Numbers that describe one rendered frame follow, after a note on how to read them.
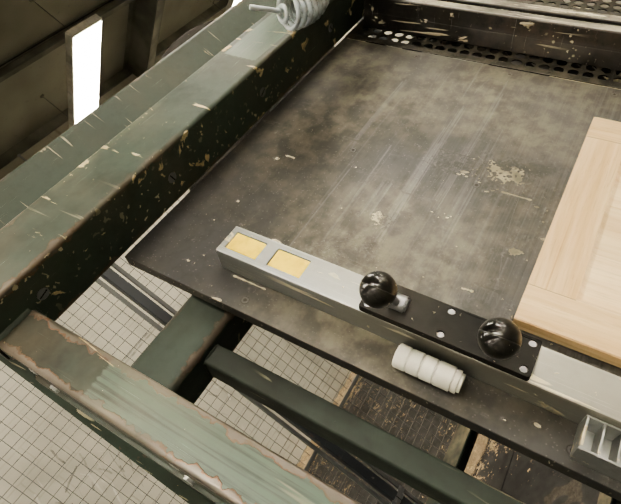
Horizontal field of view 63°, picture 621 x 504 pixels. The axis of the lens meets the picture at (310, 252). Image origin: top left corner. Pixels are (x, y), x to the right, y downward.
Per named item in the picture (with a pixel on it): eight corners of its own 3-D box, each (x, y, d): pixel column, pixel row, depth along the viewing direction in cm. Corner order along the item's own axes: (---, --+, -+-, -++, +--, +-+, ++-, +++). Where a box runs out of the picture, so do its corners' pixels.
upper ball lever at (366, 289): (407, 324, 60) (384, 312, 47) (378, 312, 61) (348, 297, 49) (419, 294, 60) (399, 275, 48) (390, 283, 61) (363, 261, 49)
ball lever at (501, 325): (510, 367, 55) (513, 366, 43) (476, 353, 56) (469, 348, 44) (522, 335, 55) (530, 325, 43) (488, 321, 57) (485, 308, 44)
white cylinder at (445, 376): (390, 370, 59) (455, 400, 56) (391, 358, 57) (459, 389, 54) (401, 350, 61) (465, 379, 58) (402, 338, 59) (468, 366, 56)
